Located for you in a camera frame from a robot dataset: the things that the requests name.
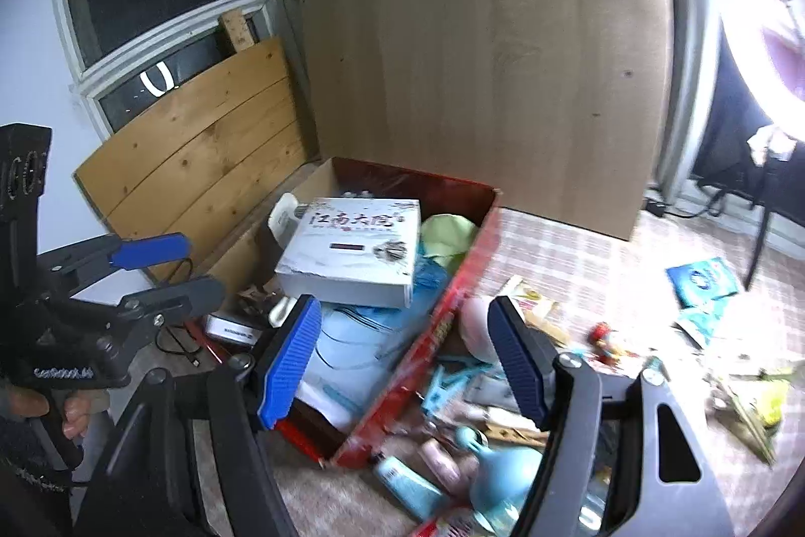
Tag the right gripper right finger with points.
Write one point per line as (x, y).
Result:
(661, 482)

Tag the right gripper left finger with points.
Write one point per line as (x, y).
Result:
(147, 481)

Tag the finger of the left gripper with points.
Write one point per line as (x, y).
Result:
(145, 312)
(119, 253)

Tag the white small box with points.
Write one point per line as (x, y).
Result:
(226, 329)

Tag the blue baby bottle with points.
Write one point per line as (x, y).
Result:
(502, 480)

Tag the white red-text box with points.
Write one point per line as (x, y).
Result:
(354, 251)

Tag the face mask pack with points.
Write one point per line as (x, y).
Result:
(359, 348)

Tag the green snack bag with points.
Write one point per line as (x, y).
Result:
(446, 239)

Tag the person left hand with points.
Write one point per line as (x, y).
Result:
(77, 409)

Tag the pine plank panel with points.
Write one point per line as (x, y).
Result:
(203, 156)

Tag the coffee sachet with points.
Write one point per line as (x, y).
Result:
(535, 308)

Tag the red cardboard box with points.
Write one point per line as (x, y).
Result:
(248, 255)

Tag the blue plastic clothes clip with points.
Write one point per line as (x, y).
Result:
(450, 378)

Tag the blue wet wipes pack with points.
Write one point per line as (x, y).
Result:
(696, 283)

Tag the white round massager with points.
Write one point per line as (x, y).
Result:
(473, 329)

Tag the light blue cream tube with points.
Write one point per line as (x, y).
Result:
(417, 495)

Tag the light stand pole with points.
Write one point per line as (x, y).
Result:
(758, 248)

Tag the light wood board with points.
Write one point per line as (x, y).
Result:
(557, 103)

